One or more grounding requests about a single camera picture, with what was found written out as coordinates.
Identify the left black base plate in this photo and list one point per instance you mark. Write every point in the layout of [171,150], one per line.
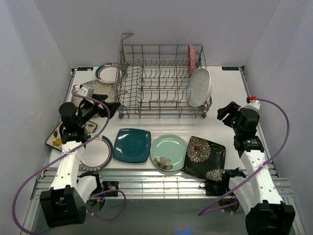
[108,188]

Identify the teal square plate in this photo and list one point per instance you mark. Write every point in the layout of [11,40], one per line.
[132,145]

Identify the pink polka dot plate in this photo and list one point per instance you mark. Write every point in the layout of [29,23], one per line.
[191,60]

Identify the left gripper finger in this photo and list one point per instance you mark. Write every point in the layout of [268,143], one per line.
[112,107]
[100,97]

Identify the large teal red rimmed plate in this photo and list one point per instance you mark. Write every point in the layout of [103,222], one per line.
[97,155]

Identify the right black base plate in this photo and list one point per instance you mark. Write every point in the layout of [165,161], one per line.
[213,188]

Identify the xdof label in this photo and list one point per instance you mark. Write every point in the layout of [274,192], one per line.
[230,68]
[85,69]

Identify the black floral square plate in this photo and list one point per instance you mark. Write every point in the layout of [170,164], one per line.
[205,159]

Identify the aluminium frame rail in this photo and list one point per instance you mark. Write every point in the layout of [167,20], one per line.
[157,184]

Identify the right XDOF label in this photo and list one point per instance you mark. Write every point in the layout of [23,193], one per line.
[230,68]

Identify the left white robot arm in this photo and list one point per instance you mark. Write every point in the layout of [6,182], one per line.
[64,203]

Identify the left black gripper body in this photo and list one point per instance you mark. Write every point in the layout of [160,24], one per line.
[90,109]

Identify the light green floral plate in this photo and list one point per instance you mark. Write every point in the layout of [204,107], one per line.
[168,152]

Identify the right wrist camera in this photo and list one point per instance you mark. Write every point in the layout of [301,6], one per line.
[251,103]

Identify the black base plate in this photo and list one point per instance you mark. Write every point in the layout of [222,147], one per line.
[213,188]
[108,188]

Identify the cream floral square plate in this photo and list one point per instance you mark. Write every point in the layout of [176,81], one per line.
[55,139]

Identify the left XDOF label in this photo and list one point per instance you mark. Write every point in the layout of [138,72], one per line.
[85,69]

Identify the grey speckled round plate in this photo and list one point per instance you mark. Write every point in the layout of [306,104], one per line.
[103,88]

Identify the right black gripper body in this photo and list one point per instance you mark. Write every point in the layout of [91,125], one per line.
[234,117]

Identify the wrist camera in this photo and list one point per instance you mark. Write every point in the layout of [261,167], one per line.
[83,91]
[251,103]

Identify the grey wire dish rack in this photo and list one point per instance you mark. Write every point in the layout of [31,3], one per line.
[153,81]

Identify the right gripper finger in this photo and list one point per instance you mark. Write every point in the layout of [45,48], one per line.
[232,107]
[223,115]

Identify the white oval plate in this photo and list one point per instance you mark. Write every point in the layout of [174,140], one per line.
[200,87]

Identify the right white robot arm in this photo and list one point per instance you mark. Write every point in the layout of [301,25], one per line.
[265,210]

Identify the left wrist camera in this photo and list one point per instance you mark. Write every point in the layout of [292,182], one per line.
[83,91]

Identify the small teal red rimmed plate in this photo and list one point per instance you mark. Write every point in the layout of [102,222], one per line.
[107,73]

